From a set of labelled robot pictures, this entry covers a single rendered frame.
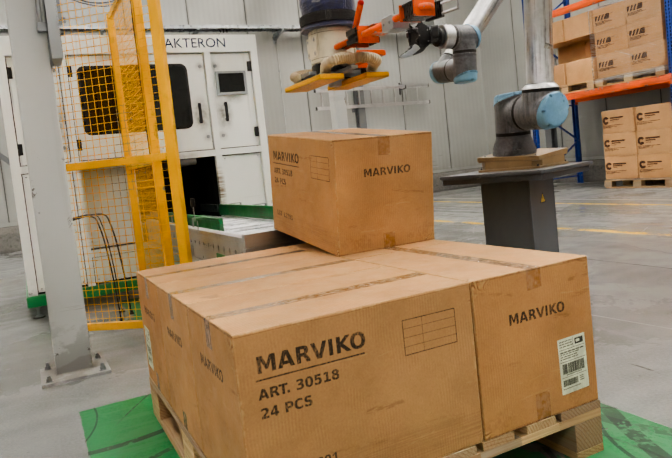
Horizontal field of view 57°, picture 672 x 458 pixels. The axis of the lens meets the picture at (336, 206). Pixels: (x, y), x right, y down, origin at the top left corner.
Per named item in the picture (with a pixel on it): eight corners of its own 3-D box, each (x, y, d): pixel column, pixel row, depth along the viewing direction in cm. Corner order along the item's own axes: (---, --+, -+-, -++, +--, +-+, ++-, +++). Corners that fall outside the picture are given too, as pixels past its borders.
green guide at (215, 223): (150, 224, 468) (148, 212, 467) (164, 222, 473) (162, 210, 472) (205, 236, 325) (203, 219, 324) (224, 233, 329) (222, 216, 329)
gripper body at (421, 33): (406, 50, 235) (432, 49, 240) (418, 45, 227) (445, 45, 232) (404, 30, 234) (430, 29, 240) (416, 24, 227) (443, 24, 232)
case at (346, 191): (274, 229, 266) (267, 134, 259) (355, 216, 284) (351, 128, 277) (339, 257, 213) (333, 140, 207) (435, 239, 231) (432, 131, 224)
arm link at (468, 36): (483, 48, 239) (482, 22, 238) (457, 49, 234) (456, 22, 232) (468, 52, 248) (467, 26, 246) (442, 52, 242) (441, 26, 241)
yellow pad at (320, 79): (284, 93, 252) (283, 80, 251) (307, 92, 256) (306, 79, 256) (319, 79, 221) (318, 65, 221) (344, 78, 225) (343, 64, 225)
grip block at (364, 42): (345, 48, 221) (344, 31, 221) (369, 47, 225) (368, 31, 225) (357, 42, 214) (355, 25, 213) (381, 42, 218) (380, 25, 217)
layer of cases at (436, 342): (149, 376, 234) (135, 271, 231) (377, 321, 278) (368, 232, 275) (254, 528, 127) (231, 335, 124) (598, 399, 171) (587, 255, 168)
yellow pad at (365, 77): (327, 91, 260) (325, 79, 260) (348, 90, 264) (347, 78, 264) (366, 77, 229) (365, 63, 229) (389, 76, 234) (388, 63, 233)
